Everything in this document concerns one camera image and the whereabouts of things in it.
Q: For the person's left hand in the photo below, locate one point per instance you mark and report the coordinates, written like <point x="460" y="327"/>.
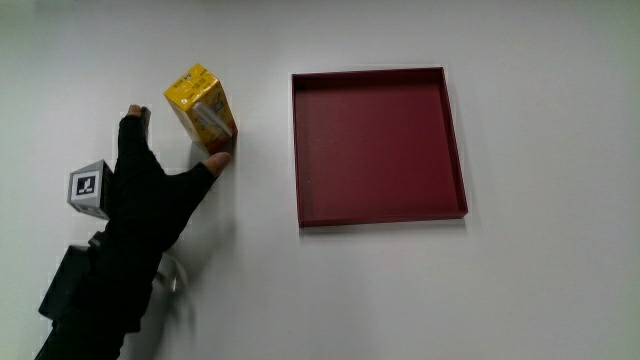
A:
<point x="142" y="195"/>

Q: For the yellow ice redtea carton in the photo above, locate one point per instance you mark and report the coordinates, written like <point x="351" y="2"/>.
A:
<point x="202" y="107"/>

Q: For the person's left forearm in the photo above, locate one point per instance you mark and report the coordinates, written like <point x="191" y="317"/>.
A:
<point x="107" y="295"/>

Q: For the black forearm-mounted box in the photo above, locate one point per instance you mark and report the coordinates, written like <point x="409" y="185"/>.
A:
<point x="62" y="287"/>

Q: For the dark red square tray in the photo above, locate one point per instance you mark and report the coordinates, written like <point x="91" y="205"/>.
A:
<point x="375" y="150"/>

